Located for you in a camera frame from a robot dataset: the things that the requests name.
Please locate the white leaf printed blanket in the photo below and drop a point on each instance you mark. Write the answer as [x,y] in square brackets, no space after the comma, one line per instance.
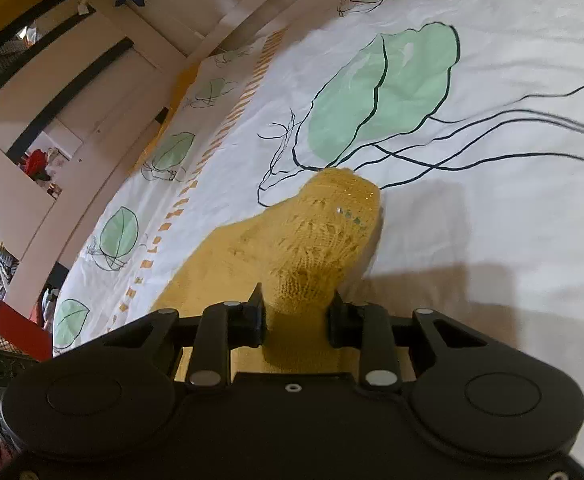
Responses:
[497,210]

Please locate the mustard yellow knit sweater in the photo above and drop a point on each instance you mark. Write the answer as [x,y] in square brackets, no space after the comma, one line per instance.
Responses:
[292,240]

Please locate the white wooden bed frame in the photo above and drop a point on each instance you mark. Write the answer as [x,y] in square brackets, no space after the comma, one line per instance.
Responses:
[121,110]

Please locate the white cabinet with dark trim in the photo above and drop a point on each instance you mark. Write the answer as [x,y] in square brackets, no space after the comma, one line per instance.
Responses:
[71,45]

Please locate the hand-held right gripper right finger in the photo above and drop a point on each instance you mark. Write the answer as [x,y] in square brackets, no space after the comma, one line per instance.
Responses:
[339,325]

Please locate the red box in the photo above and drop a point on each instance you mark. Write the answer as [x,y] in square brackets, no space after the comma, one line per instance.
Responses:
[26,332]

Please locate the small black box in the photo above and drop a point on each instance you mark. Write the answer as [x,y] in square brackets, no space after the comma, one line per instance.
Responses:
[161,115]

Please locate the yellow bed sheet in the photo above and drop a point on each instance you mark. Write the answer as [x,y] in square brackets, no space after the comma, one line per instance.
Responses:
[184,92]

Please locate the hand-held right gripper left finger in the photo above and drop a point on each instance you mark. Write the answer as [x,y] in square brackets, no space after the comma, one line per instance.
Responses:
[252,320]

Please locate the small red item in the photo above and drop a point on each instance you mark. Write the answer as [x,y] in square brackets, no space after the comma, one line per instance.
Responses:
[35,161]

